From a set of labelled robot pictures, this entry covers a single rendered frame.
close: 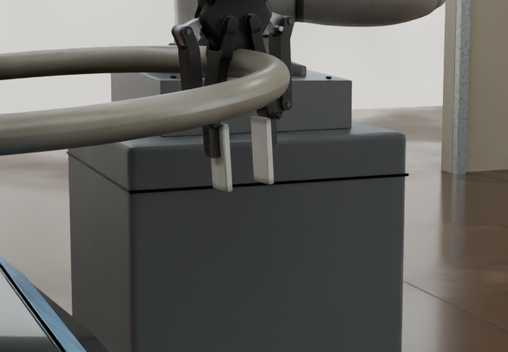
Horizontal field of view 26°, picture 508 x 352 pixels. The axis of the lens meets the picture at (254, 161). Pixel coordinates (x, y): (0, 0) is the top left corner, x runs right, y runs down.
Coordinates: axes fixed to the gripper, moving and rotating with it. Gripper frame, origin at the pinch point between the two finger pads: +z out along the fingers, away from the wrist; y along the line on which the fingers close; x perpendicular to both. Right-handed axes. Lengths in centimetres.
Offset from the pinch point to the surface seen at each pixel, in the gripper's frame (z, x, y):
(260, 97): -9.2, 21.3, 10.5
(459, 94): 67, -370, -362
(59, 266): 92, -281, -84
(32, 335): -2, 43, 39
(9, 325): -2, 40, 39
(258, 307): 26.6, -24.7, -15.8
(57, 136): -8.9, 24.0, 29.2
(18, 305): -1, 37, 37
